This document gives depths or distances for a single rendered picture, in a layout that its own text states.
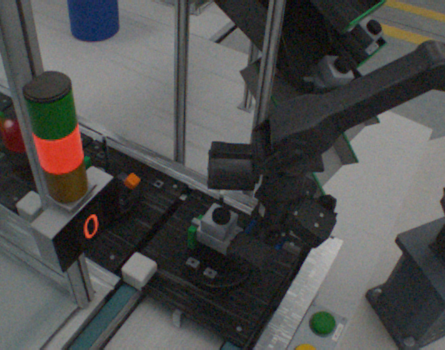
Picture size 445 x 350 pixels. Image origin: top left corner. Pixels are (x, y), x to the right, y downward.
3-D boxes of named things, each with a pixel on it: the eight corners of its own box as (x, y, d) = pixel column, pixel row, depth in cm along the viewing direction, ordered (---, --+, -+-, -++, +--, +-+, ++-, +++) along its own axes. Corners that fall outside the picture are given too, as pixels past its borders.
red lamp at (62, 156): (92, 153, 58) (87, 122, 55) (63, 180, 55) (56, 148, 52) (60, 137, 60) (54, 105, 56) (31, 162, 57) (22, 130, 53)
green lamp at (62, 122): (87, 121, 55) (82, 84, 51) (56, 147, 52) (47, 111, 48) (53, 105, 56) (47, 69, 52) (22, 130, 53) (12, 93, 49)
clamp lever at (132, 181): (131, 198, 95) (141, 179, 89) (124, 205, 94) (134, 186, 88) (116, 186, 95) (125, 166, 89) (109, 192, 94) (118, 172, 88)
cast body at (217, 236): (242, 239, 87) (246, 212, 82) (228, 257, 84) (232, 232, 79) (199, 217, 89) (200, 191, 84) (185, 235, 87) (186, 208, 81)
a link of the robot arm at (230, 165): (306, 102, 64) (212, 97, 64) (315, 147, 59) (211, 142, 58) (292, 166, 73) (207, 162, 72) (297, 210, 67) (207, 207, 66)
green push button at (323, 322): (337, 322, 85) (339, 317, 83) (327, 341, 83) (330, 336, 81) (315, 312, 86) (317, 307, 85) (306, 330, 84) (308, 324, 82)
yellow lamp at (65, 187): (97, 183, 62) (92, 154, 58) (70, 209, 59) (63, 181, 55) (67, 167, 63) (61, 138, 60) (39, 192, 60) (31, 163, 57)
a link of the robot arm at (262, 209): (228, 221, 65) (271, 242, 63) (290, 138, 77) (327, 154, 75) (223, 257, 71) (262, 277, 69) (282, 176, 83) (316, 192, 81)
